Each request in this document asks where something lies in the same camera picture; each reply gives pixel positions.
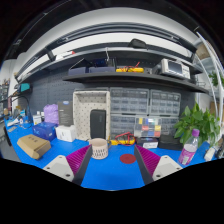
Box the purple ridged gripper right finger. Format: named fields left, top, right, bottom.
left=133, top=144, right=184, bottom=186

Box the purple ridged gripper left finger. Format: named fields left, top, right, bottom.
left=42, top=144, right=94, bottom=187

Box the plastic bottle with purple label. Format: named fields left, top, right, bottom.
left=178, top=129, right=200, bottom=165

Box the red round coaster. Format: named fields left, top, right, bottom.
left=120, top=154, right=136, bottom=164

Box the black box with white label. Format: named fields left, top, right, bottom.
left=136, top=137, right=158, bottom=149

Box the beige patterned mug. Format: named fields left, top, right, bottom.
left=89, top=138, right=108, bottom=160

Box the black flat case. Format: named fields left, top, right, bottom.
left=158, top=135, right=182, bottom=151

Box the white cardboard box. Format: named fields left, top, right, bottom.
left=56, top=125, right=76, bottom=142

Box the clear box with coloured parts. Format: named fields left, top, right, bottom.
left=134, top=117, right=161, bottom=138

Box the blue cardboard box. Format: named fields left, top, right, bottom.
left=32, top=122, right=57, bottom=141

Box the brown cardboard box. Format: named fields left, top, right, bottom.
left=17, top=134, right=51, bottom=160

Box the black rectangular speaker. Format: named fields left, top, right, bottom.
left=90, top=109, right=106, bottom=139

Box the dark grey product box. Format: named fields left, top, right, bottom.
left=58, top=101, right=73, bottom=126

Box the purple plastic bag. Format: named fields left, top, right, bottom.
left=44, top=104, right=59, bottom=124

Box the right grey drawer organizer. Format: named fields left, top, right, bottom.
left=149, top=89, right=181, bottom=135

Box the grey drawer organizer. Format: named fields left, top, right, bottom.
left=149, top=89, right=181, bottom=135
left=110, top=87, right=149, bottom=138

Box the white pegboard tray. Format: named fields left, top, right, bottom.
left=73, top=90, right=110, bottom=140

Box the left grey drawer organizer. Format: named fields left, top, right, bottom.
left=110, top=87, right=149, bottom=138

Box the white adapter on table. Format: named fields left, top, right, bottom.
left=204, top=146, right=217, bottom=161

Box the green potted plant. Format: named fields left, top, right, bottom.
left=174, top=104, right=220, bottom=146

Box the yellow tool on shelf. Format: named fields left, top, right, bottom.
left=116, top=62, right=144, bottom=73

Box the dark blue box on shelf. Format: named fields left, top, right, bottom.
left=68, top=58, right=116, bottom=76

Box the yellow red cable tool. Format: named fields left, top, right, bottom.
left=111, top=132, right=136, bottom=146

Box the dark grey wall shelf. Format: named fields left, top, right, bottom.
left=62, top=72, right=209, bottom=94

